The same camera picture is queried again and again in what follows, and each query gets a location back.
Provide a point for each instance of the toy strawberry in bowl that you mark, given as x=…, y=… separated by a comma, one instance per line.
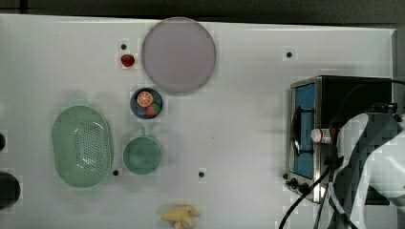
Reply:
x=152, y=110

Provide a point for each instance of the lower black cylinder cup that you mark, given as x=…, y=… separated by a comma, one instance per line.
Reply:
x=9, y=190

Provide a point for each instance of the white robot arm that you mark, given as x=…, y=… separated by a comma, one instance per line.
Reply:
x=370, y=148

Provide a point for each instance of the green cup with handle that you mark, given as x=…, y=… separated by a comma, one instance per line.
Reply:
x=142, y=155

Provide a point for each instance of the green perforated colander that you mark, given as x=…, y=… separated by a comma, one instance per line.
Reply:
x=82, y=146

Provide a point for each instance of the small blue bowl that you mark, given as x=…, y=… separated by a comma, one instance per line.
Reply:
x=139, y=111

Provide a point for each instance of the loose red toy strawberry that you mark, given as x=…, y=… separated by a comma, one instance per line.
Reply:
x=128, y=60

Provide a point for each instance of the grey round plate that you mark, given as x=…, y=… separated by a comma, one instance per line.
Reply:
x=179, y=55

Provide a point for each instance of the toy orange slice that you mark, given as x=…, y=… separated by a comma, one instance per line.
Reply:
x=144, y=99

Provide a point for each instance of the silver toaster oven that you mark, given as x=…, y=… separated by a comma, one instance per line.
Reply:
x=326, y=102

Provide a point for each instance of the yellow toy banana bunch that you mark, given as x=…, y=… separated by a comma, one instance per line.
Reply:
x=181, y=216

